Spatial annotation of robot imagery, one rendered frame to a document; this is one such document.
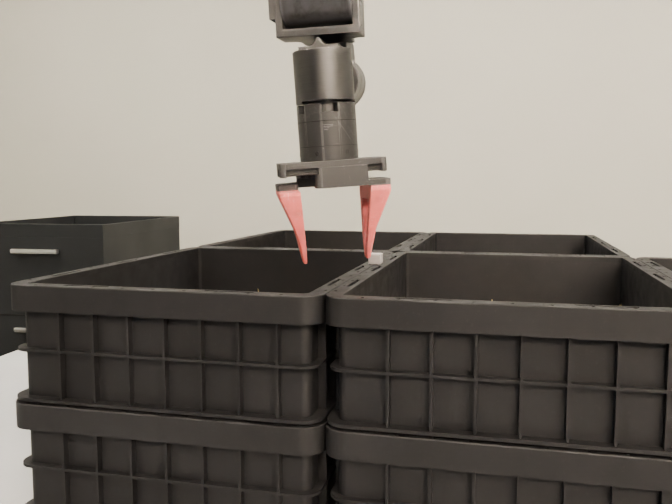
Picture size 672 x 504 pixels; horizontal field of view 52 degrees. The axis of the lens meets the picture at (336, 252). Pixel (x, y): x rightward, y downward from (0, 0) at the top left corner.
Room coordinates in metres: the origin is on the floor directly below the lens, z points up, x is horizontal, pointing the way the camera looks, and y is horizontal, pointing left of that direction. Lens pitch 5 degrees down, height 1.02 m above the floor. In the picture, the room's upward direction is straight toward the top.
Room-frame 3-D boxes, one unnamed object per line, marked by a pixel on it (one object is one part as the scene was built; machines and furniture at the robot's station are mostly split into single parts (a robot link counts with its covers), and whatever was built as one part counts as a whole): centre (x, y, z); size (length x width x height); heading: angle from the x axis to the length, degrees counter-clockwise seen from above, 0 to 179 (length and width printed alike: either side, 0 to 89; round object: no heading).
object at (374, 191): (0.69, -0.02, 0.99); 0.07 x 0.07 x 0.09; 7
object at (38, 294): (0.78, 0.11, 0.92); 0.40 x 0.30 x 0.02; 166
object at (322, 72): (0.69, 0.01, 1.12); 0.07 x 0.06 x 0.07; 170
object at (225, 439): (0.78, 0.11, 0.76); 0.40 x 0.30 x 0.12; 166
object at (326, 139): (0.68, 0.01, 1.06); 0.10 x 0.07 x 0.07; 97
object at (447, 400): (0.71, -0.18, 0.87); 0.40 x 0.30 x 0.11; 166
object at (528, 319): (0.71, -0.18, 0.92); 0.40 x 0.30 x 0.02; 166
